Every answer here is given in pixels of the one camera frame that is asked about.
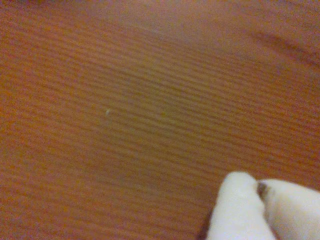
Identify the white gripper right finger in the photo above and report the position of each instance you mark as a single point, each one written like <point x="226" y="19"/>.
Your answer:
<point x="295" y="212"/>

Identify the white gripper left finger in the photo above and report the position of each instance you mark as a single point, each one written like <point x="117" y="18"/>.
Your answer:
<point x="237" y="207"/>

